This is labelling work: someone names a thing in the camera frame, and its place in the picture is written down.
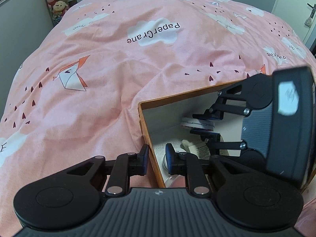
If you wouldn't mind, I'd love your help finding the pink white tin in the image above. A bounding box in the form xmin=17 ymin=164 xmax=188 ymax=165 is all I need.
xmin=180 ymin=117 xmax=215 ymax=131

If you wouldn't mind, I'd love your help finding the white paper box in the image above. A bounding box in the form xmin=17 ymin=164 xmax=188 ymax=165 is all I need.
xmin=181 ymin=140 xmax=211 ymax=160

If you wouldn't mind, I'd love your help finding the clear jar pink sponge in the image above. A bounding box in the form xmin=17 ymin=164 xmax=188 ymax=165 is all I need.
xmin=161 ymin=154 xmax=185 ymax=188

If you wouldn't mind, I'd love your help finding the orange cardboard box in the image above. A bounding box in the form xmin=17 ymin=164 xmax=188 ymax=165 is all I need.
xmin=138 ymin=82 xmax=242 ymax=188

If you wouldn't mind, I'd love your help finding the pink patterned bed duvet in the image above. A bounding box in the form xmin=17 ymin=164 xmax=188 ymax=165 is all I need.
xmin=1 ymin=0 xmax=315 ymax=236

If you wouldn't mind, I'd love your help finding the white door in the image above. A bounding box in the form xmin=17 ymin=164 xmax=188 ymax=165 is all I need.
xmin=272 ymin=0 xmax=315 ymax=50

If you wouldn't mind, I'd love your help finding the hanging pouch on handle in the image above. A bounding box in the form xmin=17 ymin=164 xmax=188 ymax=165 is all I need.
xmin=304 ymin=17 xmax=312 ymax=28

